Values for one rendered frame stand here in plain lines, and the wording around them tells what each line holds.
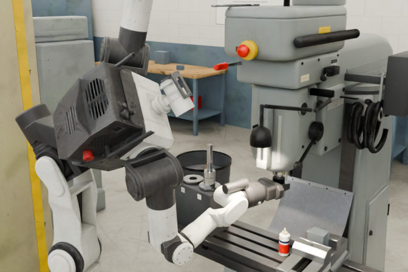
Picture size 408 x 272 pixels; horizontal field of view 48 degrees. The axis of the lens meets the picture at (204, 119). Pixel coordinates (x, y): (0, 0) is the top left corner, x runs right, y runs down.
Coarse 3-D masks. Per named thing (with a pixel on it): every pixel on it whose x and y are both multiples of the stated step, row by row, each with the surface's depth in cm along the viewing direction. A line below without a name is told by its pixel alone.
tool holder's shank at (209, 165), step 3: (207, 144) 187; (210, 144) 187; (207, 147) 187; (210, 147) 187; (207, 150) 187; (210, 150) 187; (207, 153) 188; (210, 153) 187; (207, 156) 188; (210, 156) 188; (207, 159) 188; (210, 159) 188; (207, 162) 189; (210, 162) 188; (207, 165) 189; (210, 165) 188; (207, 168) 189; (210, 168) 189
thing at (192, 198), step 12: (192, 180) 196; (180, 192) 197; (192, 192) 191; (204, 192) 187; (180, 204) 199; (192, 204) 193; (204, 204) 188; (216, 204) 188; (180, 216) 200; (192, 216) 194; (216, 228) 191
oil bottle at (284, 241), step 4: (284, 228) 174; (284, 232) 174; (280, 236) 174; (284, 236) 174; (288, 236) 174; (280, 240) 174; (284, 240) 174; (288, 240) 174; (280, 244) 175; (284, 244) 174; (288, 244) 175; (280, 248) 175; (284, 248) 174; (288, 248) 175; (280, 252) 176; (284, 252) 175; (288, 252) 176
